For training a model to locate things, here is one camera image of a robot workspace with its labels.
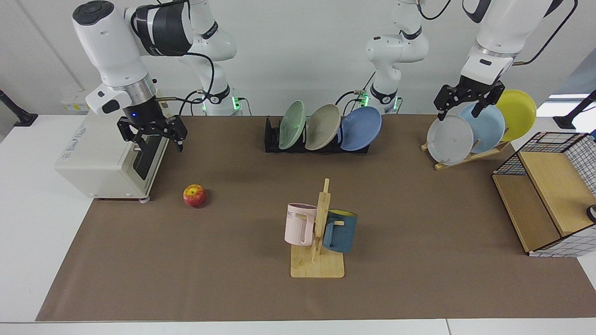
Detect red yellow apple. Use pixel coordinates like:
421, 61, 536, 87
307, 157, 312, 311
183, 184, 207, 208

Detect light blue plate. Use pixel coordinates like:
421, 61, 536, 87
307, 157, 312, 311
459, 102, 506, 154

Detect grey plate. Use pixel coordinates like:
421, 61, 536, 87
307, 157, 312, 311
427, 114, 474, 166

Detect yellow plate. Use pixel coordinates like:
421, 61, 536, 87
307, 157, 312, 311
494, 89, 537, 142

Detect wooden plate rack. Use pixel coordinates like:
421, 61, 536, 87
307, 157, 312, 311
420, 140, 511, 171

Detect black dish rack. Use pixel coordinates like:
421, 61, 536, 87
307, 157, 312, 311
264, 116, 373, 154

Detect pale green plate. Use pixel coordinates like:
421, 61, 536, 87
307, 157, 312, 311
278, 100, 307, 150

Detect beige plate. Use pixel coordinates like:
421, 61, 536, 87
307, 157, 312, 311
305, 104, 342, 151

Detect pale toaster oven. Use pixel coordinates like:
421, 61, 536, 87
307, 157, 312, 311
54, 111, 170, 201

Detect black pole stand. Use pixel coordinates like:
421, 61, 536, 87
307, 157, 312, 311
0, 90, 39, 127
553, 90, 596, 130

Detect brown table cloth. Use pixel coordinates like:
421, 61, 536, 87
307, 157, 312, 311
36, 115, 596, 322

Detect pink cup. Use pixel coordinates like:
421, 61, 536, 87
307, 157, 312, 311
284, 203, 318, 246

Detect dark blue cup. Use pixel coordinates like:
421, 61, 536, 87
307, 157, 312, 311
322, 209, 358, 254

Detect wooden cup stand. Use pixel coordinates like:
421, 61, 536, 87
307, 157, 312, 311
291, 178, 345, 279

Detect white wall socket strip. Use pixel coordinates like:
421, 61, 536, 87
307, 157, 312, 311
61, 90, 101, 112

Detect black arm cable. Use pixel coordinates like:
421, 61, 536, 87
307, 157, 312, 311
512, 0, 579, 66
132, 0, 216, 117

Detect wire basket with wooden floor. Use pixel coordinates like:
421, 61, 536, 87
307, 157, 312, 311
492, 132, 596, 258

